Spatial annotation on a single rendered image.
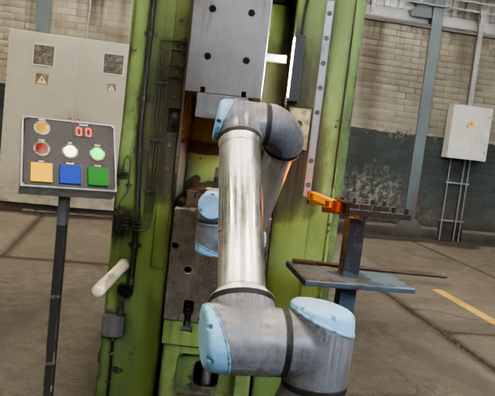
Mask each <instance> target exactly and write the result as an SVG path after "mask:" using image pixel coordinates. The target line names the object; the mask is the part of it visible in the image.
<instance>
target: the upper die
mask: <svg viewBox="0 0 495 396"><path fill-rule="evenodd" d="M223 99H237V100H242V101H249V100H248V98H247V97H234V96H227V95H221V94H213V93H201V92H197V96H196V111H195V117H199V118H201V119H211V120H215V118H216V115H217V111H218V106H219V103H220V101H221V100H223Z"/></svg>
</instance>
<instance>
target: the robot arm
mask: <svg viewBox="0 0 495 396"><path fill-rule="evenodd" d="M212 139H213V140H214V141H218V147H219V167H216V169H215V173H214V180H213V184H212V188H204V189H203V195H202V196H201V197H200V199H199V201H198V219H197V225H196V239H195V251H196V252H197V253H199V254H201V255H206V256H210V257H218V289H217V290H216V291H214V292H213V293H212V294H211V295H210V297H209V302H207V303H204V304H203V305H202V306H201V308H200V319H199V328H198V339H199V352H200V360H201V364H202V366H203V368H204V369H205V370H206V371H207V372H210V373H216V374H222V375H224V376H228V375H230V376H265V377H281V381H280V386H279V387H278V389H277V391H276V393H275V395H274V396H347V387H348V381H349V375H350V364H351V358H352V352H353V346H354V338H355V334H354V331H355V318H354V315H353V314H352V313H351V312H350V311H349V310H348V309H346V308H344V307H342V306H340V305H338V304H335V303H333V302H329V301H325V300H322V299H315V298H309V297H297V298H294V299H293V300H292V301H291V302H290V308H289V309H287V308H276V307H275V299H274V295H273V294H272V293H271V292H270V291H269V290H267V289H266V275H265V251H264V247H265V246H266V232H265V230H266V227H267V224H268V222H269V220H270V216H271V214H272V212H273V209H274V206H275V204H276V202H277V198H278V196H279V194H280V191H281V188H282V186H283V184H284V180H285V178H286V176H287V173H288V170H289V167H290V166H291V163H292V161H293V160H296V159H297V158H299V156H300V154H301V152H302V150H303V145H304V137H303V131H302V128H301V126H300V125H299V123H298V121H297V120H296V119H295V117H294V116H293V115H292V114H291V113H290V112H289V111H287V110H286V109H284V108H282V107H281V106H279V105H276V104H266V103H260V102H254V101H242V100H237V99H223V100H221V101H220V103H219V106H218V111H217V115H216V118H215V122H214V129H213V134H212ZM261 147H263V150H264V151H265V152H264V154H263V157H262V158H261Z"/></svg>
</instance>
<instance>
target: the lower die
mask: <svg viewBox="0 0 495 396"><path fill-rule="evenodd" d="M212 184H213V182H212V181H206V182H205V183H204V182H199V183H196V185H195V186H191V187H190V188H189V189H188V190H187V193H186V201H185V206H186V207H198V201H199V199H200V197H201V196H202V195H203V194H204V188H212Z"/></svg>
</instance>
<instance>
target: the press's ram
mask: <svg viewBox="0 0 495 396"><path fill-rule="evenodd" d="M272 4H273V0H194V2H193V10H192V24H191V32H190V40H189V55H188V63H187V70H186V78H185V91H187V92H189V93H190V94H192V95H193V96H195V97H196V96H197V92H201V93H207V94H221V95H227V96H234V97H247V98H248V100H249V101H254V102H260V103H261V99H262V86H263V79H264V72H265V65H266V62H272V63H279V64H286V58H287V56H284V55H276V54H270V53H266V52H267V45H268V38H269V31H270V17H271V11H272Z"/></svg>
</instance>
